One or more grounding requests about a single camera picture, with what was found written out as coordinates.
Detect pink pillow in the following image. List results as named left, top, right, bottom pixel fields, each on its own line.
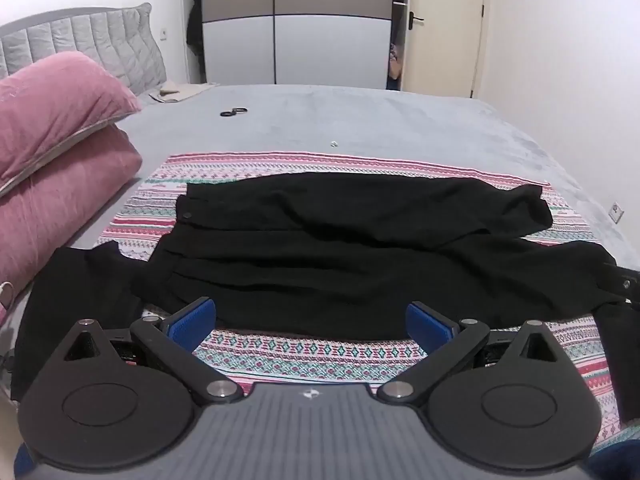
left=0, top=124, right=144, bottom=307
left=0, top=51, right=144, bottom=199

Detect folded black cloth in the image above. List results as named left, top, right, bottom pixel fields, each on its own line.
left=10, top=240, right=147, bottom=402

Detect cream door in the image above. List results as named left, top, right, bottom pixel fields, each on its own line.
left=401, top=0, right=487, bottom=99

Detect grey padded headboard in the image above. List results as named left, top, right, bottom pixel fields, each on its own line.
left=0, top=2, right=168, bottom=97

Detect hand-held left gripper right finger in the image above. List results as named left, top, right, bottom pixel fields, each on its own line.
left=377, top=301, right=564, bottom=404

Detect hanging dark clothes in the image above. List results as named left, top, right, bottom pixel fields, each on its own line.
left=185, top=0, right=205, bottom=61

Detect striped patterned blanket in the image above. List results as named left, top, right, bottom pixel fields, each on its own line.
left=97, top=152, right=632, bottom=441

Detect grey bed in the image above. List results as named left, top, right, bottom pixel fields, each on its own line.
left=0, top=82, right=640, bottom=411

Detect white and brown wardrobe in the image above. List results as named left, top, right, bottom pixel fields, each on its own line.
left=200, top=0, right=408, bottom=92

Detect beige cloth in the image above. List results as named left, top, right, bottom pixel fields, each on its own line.
left=148, top=81, right=220, bottom=104

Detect black pants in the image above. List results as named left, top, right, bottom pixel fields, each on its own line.
left=131, top=172, right=640, bottom=426

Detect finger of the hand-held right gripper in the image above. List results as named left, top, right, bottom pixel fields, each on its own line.
left=600, top=261, right=640, bottom=307

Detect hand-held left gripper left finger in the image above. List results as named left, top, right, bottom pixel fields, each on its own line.
left=59, top=297, right=246, bottom=406

